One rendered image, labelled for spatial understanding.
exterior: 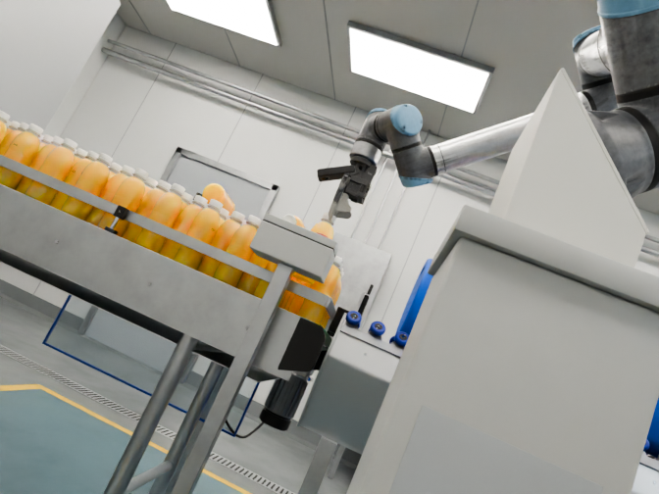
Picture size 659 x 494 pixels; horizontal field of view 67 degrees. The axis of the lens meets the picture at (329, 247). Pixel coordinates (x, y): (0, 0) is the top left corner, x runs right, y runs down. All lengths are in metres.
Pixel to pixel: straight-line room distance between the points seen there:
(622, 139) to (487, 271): 0.32
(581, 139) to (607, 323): 0.28
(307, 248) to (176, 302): 0.40
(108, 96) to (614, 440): 6.21
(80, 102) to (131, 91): 0.61
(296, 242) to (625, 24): 0.79
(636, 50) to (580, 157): 0.21
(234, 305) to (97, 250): 0.42
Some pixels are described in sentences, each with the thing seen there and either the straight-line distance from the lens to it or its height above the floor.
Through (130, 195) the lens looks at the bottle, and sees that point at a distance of 1.57.
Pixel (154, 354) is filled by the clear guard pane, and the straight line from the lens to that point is 1.94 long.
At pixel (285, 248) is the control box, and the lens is 1.24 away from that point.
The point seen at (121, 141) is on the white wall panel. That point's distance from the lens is 6.15.
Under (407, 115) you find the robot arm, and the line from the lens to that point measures 1.44.
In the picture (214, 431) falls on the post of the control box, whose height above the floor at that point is 0.57.
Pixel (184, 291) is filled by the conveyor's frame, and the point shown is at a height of 0.83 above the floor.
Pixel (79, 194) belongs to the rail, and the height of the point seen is 0.96.
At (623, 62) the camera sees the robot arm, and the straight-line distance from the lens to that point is 0.98.
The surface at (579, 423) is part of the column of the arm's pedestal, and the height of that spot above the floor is 0.89.
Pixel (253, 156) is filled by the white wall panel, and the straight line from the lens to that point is 5.55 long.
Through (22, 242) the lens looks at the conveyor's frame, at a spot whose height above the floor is 0.77.
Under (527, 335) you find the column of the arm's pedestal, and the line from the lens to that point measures 0.70.
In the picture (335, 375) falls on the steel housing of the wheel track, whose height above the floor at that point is 0.79.
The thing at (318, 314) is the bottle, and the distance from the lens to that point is 1.43.
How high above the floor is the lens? 0.84
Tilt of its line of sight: 11 degrees up
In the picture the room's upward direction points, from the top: 24 degrees clockwise
